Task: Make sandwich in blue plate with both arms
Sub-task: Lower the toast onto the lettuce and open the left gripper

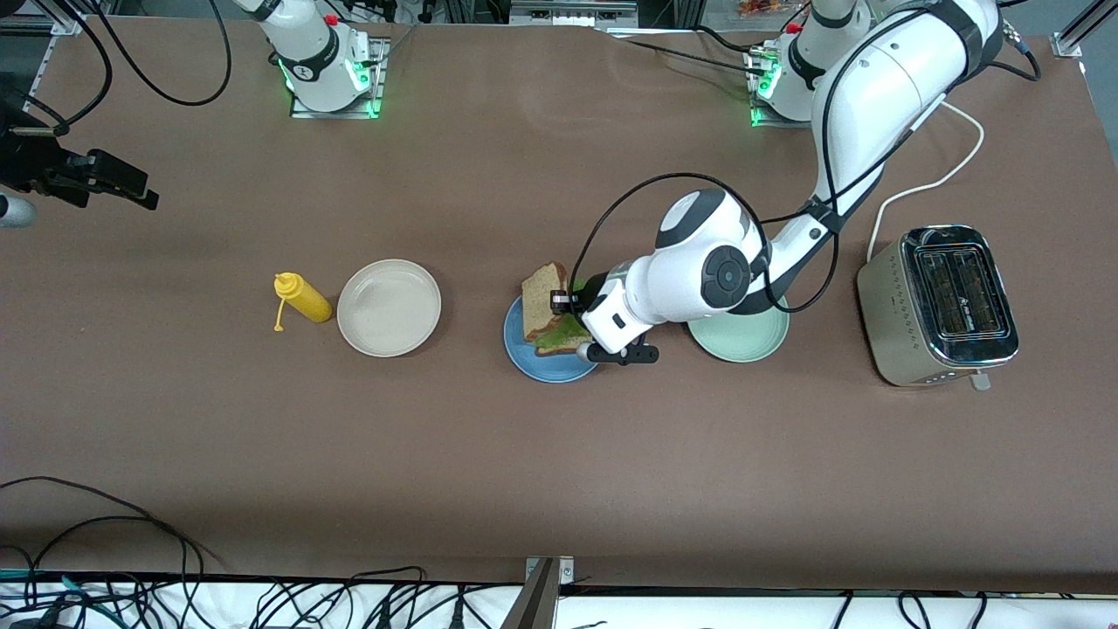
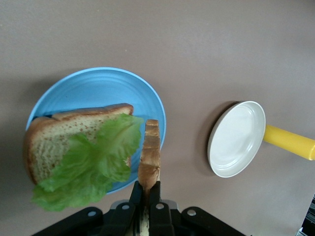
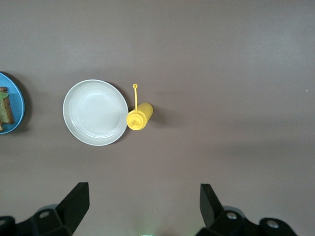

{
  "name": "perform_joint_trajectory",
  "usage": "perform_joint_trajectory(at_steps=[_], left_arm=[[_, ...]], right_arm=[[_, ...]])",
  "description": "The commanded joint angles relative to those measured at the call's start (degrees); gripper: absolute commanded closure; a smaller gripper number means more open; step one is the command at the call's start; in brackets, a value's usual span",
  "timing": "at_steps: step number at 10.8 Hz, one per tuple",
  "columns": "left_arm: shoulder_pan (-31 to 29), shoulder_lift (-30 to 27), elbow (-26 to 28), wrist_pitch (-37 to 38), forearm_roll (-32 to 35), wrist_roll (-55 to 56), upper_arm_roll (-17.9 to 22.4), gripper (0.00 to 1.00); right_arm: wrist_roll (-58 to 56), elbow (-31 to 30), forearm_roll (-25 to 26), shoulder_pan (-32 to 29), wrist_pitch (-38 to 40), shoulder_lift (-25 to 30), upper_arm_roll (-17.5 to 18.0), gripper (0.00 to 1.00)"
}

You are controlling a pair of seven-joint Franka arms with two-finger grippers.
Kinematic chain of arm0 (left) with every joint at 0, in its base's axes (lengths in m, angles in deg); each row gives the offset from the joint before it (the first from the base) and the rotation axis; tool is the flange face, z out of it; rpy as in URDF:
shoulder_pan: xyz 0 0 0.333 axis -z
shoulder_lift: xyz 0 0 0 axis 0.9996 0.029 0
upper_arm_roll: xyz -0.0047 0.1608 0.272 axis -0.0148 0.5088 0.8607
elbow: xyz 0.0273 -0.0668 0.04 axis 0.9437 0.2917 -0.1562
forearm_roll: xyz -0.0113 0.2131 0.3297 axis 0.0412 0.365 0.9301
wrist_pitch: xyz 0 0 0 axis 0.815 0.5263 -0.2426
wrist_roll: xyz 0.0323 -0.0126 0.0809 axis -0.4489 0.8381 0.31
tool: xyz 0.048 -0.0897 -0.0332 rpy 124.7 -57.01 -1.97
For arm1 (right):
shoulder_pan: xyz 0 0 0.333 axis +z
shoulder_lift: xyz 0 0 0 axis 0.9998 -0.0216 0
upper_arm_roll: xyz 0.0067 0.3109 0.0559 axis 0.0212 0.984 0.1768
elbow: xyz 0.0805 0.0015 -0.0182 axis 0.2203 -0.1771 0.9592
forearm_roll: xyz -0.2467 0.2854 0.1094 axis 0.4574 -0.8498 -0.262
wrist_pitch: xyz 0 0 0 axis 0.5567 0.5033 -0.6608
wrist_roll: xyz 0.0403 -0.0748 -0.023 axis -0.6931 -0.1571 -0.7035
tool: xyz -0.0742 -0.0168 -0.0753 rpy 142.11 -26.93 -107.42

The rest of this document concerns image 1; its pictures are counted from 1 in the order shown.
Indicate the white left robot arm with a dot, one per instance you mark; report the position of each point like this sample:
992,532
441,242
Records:
873,87

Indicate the blue round plate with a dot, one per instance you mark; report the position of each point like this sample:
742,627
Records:
546,367

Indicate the light green round plate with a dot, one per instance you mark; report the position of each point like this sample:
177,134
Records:
742,345

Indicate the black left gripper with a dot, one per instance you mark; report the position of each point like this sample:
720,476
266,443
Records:
583,292

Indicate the silver beige toaster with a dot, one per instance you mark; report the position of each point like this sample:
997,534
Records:
886,314

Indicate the metal corner bracket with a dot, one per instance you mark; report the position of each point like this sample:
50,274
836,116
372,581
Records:
1066,45

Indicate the brown toast bread slice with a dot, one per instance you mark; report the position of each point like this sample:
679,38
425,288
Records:
559,349
540,301

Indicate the beige round plate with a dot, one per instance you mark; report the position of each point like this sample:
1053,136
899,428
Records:
389,307

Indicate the aluminium frame profile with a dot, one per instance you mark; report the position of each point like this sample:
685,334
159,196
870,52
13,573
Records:
39,74
1092,16

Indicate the grey metal box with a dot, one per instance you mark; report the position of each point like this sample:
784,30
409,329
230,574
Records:
572,10

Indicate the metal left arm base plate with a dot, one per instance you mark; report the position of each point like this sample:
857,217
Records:
760,120

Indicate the small metal table bracket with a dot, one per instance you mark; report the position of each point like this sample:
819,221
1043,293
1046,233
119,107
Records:
566,568

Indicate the yellow mustard squeeze bottle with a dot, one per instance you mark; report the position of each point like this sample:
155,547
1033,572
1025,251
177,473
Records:
310,301

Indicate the grey aluminium profile post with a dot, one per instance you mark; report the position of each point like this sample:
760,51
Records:
534,607

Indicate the green lettuce leaf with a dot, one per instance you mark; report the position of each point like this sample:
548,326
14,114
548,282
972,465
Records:
568,332

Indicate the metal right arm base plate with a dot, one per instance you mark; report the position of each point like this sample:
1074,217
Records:
336,114

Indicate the clear bag with orange items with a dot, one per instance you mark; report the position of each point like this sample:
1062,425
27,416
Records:
760,9

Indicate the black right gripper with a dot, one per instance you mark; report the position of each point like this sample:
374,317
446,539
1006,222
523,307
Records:
33,166

